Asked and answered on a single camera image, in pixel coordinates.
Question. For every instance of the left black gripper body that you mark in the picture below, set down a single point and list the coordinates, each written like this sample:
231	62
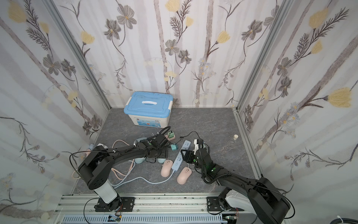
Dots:
161	150

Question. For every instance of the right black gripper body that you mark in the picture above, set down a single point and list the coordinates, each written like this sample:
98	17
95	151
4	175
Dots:
193	156

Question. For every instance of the blue mouse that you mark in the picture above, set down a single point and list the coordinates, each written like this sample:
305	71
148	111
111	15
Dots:
161	160
139	160
140	139

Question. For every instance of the teal charger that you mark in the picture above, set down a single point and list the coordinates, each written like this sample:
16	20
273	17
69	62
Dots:
174	147

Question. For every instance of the light blue power strip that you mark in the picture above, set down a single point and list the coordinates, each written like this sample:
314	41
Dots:
177	162

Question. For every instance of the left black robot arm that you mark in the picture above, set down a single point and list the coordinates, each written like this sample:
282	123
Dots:
97	166

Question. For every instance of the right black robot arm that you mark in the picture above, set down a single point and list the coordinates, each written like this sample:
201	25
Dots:
269	205

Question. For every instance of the pink mouse front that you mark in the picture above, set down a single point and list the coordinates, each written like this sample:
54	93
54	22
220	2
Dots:
184	175

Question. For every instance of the pink mouse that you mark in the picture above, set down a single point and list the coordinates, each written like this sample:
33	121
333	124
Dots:
166	168
184	175

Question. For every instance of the pink mouse left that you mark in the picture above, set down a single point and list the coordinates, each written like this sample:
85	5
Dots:
166	168

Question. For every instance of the pink power strip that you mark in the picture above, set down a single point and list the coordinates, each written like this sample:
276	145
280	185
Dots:
170	135

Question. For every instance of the blue lid storage box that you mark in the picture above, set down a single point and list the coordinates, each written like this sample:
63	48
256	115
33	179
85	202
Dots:
149	109

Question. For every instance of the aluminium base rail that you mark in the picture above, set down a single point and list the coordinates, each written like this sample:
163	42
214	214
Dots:
156	208

